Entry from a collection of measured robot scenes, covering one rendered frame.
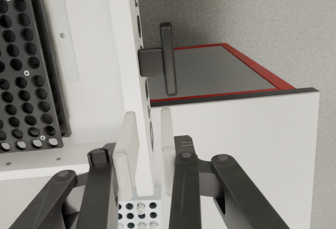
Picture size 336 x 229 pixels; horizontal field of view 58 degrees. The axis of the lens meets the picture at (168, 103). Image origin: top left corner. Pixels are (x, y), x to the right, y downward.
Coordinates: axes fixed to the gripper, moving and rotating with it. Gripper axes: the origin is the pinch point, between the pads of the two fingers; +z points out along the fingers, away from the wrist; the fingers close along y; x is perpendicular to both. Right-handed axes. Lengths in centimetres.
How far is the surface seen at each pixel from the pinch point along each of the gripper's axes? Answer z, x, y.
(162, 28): 11.4, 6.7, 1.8
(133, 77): 9.8, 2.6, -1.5
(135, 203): 23.3, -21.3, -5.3
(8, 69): 12.8, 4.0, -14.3
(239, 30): 102, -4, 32
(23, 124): 12.8, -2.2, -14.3
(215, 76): 46.7, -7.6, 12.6
